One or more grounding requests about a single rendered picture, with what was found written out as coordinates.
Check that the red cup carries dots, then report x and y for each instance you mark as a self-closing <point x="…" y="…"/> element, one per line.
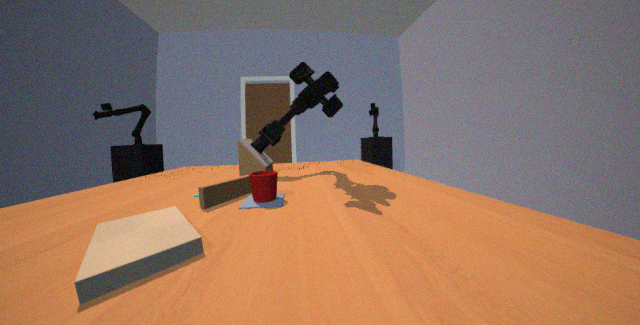
<point x="263" y="185"/>

